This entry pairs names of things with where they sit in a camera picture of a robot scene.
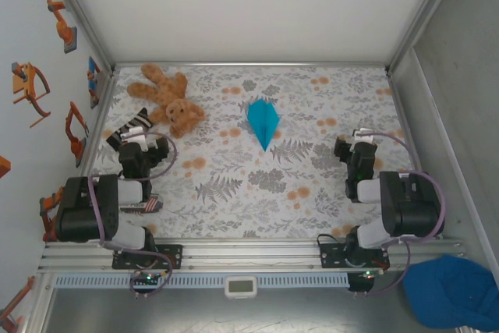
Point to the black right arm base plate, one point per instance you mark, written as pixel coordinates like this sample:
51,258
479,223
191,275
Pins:
331,257

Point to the orange claw machine wall sticker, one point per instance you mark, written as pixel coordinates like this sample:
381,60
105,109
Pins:
23,87

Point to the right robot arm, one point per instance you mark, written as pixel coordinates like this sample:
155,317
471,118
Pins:
409,204

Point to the floral patterned tablecloth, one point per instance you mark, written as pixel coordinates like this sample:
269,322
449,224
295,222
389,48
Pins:
234,212

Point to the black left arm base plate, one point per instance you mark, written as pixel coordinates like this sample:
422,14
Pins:
171,257

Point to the brown plush teddy bear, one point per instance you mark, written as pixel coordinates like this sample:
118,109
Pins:
163,87

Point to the orange block wall sticker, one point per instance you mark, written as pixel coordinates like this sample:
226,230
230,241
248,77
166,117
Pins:
4,167

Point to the white digital timer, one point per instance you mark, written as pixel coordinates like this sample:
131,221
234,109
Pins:
240,287

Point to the blue paper sheet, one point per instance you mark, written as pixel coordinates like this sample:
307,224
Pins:
263,118

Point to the aluminium frame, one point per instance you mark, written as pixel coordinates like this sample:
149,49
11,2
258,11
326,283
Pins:
249,251

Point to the blue and orange wall sticker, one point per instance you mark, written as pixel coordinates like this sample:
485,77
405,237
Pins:
93,75

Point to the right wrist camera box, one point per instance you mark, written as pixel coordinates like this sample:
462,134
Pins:
362,138

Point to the blue cap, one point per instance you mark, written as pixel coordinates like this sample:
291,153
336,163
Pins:
448,294

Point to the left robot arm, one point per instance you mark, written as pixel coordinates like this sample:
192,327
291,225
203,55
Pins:
85,208

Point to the stars and stripes sock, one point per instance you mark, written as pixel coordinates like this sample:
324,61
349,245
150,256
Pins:
150,205

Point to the black white striped sock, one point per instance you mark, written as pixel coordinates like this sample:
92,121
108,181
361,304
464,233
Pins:
138,120

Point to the small circuit board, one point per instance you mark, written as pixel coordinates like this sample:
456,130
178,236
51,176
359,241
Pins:
148,278
368,273

